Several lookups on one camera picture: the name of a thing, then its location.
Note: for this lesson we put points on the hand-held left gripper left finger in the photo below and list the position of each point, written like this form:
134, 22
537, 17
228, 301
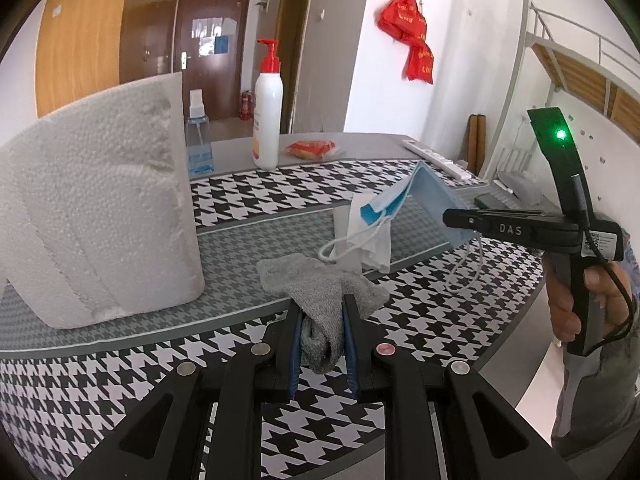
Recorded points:
295, 355

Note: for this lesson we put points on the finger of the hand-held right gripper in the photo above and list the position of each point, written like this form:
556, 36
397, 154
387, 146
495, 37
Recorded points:
467, 220

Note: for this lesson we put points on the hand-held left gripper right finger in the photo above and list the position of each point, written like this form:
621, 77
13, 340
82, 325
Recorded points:
352, 355

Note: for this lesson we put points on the grey sock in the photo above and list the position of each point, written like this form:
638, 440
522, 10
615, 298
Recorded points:
320, 280

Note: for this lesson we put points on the white foam box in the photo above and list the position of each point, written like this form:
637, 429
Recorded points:
100, 200

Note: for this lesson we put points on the person's right forearm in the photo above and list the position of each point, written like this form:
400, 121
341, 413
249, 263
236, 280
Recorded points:
600, 400

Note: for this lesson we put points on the person's right hand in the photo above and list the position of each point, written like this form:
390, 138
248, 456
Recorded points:
557, 300

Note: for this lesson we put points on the black phone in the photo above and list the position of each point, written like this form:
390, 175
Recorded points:
492, 201

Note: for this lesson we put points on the white remote control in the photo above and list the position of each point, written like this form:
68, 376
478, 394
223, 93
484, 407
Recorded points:
435, 156

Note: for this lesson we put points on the wooden planks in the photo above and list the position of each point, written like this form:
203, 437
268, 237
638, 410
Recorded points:
477, 145

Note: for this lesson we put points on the red plastic bag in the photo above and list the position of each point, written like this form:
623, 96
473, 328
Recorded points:
420, 62
402, 17

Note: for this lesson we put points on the metal bunk bed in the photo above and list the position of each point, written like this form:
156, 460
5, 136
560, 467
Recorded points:
570, 65

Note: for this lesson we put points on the red snack packet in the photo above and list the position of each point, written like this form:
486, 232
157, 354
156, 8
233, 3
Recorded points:
312, 149

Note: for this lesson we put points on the white red-pump lotion bottle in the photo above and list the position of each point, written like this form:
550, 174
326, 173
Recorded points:
267, 120

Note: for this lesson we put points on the clear blue spray bottle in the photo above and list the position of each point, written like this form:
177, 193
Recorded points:
198, 150

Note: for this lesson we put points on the red fire extinguisher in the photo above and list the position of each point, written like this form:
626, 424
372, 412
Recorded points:
245, 107

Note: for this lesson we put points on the dark brown door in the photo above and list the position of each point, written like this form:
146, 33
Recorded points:
235, 85

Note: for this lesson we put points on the wooden wardrobe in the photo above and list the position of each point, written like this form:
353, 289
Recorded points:
80, 35

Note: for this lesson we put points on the brown side door frame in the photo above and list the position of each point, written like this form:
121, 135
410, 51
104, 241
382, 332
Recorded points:
287, 60

